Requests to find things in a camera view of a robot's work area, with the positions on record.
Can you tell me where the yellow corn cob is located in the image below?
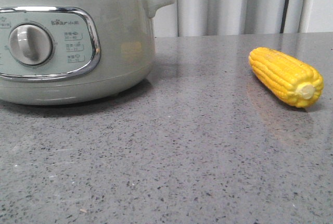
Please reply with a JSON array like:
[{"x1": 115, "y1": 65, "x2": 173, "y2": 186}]
[{"x1": 248, "y1": 47, "x2": 324, "y2": 108}]

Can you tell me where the pale green electric cooking pot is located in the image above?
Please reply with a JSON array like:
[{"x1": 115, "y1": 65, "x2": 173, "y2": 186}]
[{"x1": 1, "y1": 0, "x2": 175, "y2": 105}]

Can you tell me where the white pleated curtain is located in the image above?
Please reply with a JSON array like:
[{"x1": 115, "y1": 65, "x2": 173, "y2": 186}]
[{"x1": 154, "y1": 0, "x2": 332, "y2": 36}]

